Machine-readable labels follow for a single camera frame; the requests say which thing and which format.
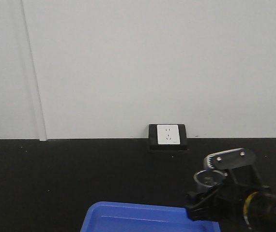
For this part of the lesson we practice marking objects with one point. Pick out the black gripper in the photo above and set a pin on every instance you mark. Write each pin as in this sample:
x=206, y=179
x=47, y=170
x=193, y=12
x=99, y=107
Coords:
x=226, y=200

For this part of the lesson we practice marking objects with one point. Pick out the clear glass beaker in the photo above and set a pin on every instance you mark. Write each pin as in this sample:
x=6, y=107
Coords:
x=206, y=179

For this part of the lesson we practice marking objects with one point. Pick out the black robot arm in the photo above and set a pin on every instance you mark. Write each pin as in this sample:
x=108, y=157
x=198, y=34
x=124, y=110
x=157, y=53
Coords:
x=259, y=212

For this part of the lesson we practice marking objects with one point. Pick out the black socket housing box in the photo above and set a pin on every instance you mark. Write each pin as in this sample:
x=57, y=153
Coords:
x=154, y=146

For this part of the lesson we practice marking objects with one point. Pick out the white wall power socket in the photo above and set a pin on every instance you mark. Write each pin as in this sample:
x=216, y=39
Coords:
x=168, y=134

